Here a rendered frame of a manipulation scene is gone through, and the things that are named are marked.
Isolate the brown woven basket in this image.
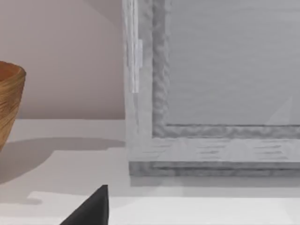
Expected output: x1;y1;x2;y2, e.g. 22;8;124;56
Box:
0;61;27;153

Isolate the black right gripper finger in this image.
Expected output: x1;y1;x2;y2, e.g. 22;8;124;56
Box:
59;184;110;225

